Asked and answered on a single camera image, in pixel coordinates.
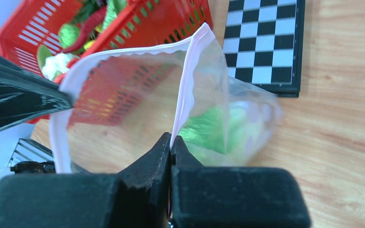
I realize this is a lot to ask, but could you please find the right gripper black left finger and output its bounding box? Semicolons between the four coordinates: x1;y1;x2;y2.
0;133;171;228

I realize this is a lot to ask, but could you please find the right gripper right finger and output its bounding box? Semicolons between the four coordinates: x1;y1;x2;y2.
171;137;312;228

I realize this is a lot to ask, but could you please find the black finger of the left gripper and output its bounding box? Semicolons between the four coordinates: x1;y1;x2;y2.
0;56;73;132

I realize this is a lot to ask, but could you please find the clear zip top bag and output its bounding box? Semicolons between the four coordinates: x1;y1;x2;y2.
49;24;282;173

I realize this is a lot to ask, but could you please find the white cauliflower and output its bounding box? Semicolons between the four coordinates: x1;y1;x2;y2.
41;53;77;81

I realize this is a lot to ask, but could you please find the red chili pepper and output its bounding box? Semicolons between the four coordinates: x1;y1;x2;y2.
60;5;106;54

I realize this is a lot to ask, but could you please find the long green cabbage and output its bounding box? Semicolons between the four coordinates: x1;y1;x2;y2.
102;0;128;32

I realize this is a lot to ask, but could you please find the black white checkerboard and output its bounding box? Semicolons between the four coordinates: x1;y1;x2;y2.
222;0;306;97

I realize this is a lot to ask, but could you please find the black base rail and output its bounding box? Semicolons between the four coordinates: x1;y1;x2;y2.
0;139;56;179

